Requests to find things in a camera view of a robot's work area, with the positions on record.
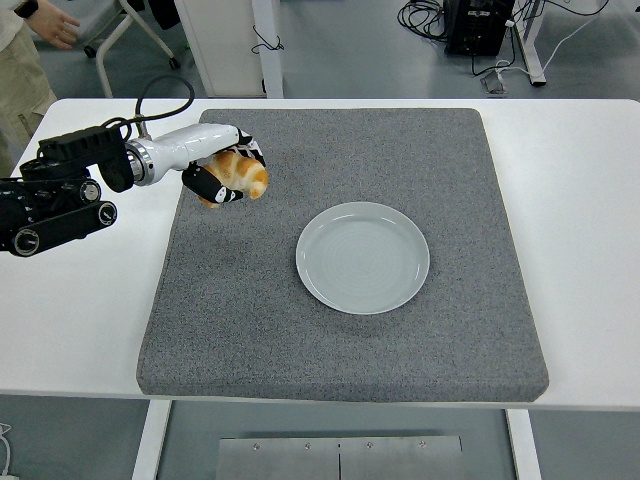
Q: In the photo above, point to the black hanging cloth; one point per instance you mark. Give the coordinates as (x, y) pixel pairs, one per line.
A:
(165, 12)

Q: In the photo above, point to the pale grey round plate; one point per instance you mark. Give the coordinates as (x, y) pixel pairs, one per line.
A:
(362, 260)

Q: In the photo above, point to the black wristwatch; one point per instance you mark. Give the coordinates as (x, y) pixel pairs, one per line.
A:
(27, 8)

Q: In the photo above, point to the white table leg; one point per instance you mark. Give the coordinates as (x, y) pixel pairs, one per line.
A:
(525, 445)
(150, 440)

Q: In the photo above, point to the croissant bread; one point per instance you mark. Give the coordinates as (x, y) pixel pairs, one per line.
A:
(240, 172)

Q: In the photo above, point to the black computer box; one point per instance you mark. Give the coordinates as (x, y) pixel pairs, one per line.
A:
(475, 30)

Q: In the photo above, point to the white cabinet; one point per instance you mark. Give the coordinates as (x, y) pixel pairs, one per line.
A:
(220, 30)

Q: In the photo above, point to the white desk leg with foot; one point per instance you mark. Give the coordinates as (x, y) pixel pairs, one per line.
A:
(532, 50)

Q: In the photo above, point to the grey felt mat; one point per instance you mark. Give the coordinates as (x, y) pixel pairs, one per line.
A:
(340, 155)

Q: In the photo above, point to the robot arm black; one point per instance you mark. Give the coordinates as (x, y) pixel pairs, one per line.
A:
(50, 200)

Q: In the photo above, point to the grey chair with white legs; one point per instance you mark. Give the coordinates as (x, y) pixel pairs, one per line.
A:
(103, 70)

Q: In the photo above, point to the person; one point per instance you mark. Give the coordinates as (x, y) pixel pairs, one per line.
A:
(20, 90)

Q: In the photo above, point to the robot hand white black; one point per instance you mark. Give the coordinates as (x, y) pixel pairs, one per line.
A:
(190, 145)

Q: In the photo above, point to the white upright post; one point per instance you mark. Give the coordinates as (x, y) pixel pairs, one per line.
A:
(270, 70)

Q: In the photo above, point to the person's hand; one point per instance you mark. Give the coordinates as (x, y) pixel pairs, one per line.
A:
(55, 27)

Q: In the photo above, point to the clear plastic floor piece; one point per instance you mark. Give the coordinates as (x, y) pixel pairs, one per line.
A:
(495, 84)

